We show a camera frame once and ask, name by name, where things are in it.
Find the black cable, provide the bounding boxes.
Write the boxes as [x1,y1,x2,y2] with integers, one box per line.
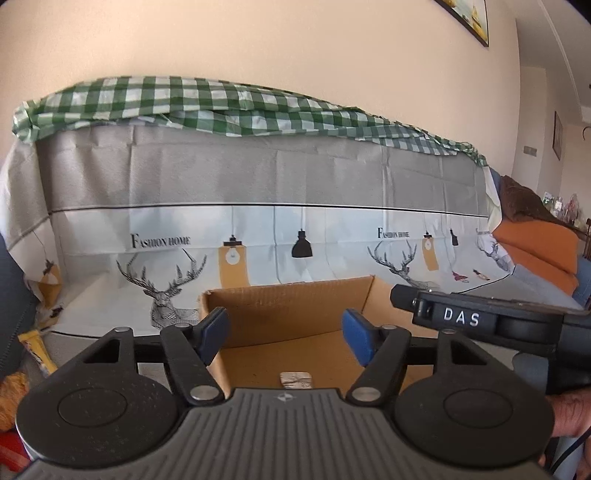
[549,427,589,480]

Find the cardboard box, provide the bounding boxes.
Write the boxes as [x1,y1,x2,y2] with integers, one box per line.
[198,275,440,400]

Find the brown blanket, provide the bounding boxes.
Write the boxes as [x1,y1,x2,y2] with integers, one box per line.
[499,175,578,232]

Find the cluster of glass jars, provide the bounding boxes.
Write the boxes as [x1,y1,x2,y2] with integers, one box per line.
[542,191,591,232]

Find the orange chips bag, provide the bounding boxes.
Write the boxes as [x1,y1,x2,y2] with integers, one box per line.
[0,371,31,432]

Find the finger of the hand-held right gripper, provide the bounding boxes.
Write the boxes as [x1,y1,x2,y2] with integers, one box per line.
[390,284,445,320]

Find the dark blue cushion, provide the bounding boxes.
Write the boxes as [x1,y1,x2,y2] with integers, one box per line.
[0,233,40,370]

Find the silver foil packet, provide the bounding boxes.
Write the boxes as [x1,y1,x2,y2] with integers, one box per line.
[279,370,314,387]

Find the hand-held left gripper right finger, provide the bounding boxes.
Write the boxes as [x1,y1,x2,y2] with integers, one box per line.
[342,308,497,407]

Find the orange cushion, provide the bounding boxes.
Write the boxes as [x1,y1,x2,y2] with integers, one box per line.
[492,219,580,296]

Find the yellow snack bar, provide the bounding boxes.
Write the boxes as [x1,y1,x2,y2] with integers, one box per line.
[17,330,58,376]

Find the printed grey sofa cover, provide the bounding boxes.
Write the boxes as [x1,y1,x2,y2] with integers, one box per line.
[0,117,587,384]

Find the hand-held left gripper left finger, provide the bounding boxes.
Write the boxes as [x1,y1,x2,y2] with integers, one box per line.
[74,306,232,407]

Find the red snack packet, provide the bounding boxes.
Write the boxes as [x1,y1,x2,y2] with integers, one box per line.
[0,431,33,472]

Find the framed wall picture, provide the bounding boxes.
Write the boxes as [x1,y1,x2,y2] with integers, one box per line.
[434,0,490,48]

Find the green checked cloth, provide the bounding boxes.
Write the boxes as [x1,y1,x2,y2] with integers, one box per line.
[11,76,489,168]

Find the person's right forearm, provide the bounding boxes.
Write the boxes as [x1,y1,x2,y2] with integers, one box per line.
[540,387,591,467]

